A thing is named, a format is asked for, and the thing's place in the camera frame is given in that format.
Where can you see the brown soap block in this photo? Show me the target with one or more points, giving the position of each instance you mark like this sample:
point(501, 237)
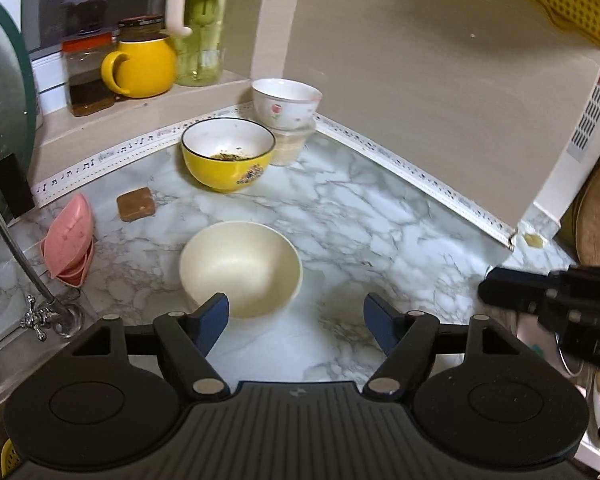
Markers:
point(136, 205)

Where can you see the clear plastic container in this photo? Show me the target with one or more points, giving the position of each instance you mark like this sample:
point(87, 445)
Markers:
point(290, 147)

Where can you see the yellow bowl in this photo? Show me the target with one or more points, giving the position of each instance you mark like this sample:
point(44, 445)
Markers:
point(220, 175)

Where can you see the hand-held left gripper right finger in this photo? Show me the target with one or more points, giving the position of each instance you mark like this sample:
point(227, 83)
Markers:
point(380, 320)

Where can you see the chrome faucet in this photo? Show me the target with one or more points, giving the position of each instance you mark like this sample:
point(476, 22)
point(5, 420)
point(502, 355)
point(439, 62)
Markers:
point(10, 240)

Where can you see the black rectangular block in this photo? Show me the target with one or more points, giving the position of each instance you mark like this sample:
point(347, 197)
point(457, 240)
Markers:
point(12, 185)

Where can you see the red lidded jar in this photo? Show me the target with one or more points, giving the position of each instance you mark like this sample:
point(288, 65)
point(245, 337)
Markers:
point(87, 80)

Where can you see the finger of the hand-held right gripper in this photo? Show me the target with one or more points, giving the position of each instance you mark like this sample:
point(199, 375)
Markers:
point(510, 290)

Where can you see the glass pot lid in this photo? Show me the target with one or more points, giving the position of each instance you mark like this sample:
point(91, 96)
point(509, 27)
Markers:
point(0, 110)

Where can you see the pink soap holder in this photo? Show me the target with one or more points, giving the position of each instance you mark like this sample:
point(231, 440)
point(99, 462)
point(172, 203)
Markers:
point(70, 240)

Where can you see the cream bowl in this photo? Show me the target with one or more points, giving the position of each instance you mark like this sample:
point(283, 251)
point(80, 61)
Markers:
point(240, 265)

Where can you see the music note trim tape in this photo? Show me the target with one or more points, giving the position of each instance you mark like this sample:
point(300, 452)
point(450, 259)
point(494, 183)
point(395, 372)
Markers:
point(130, 152)
point(410, 172)

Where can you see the brown lidded jar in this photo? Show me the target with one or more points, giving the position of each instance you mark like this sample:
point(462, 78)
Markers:
point(141, 27)

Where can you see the white flower print bowl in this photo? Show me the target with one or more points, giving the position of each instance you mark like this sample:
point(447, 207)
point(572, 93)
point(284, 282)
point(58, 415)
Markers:
point(285, 110)

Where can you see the white plate with dark rim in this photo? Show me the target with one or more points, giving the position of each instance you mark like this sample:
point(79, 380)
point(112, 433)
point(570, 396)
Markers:
point(587, 410)

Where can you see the yellow plastic basket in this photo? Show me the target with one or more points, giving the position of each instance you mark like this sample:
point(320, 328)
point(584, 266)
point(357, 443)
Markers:
point(10, 457)

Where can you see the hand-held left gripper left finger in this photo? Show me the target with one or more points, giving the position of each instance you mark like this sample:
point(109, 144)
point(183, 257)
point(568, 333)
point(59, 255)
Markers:
point(215, 320)

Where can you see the yellow mug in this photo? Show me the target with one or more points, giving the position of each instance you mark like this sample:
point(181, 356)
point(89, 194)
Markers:
point(145, 70)

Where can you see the white vented panel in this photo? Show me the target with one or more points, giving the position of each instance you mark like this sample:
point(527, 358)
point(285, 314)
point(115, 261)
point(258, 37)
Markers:
point(580, 130)

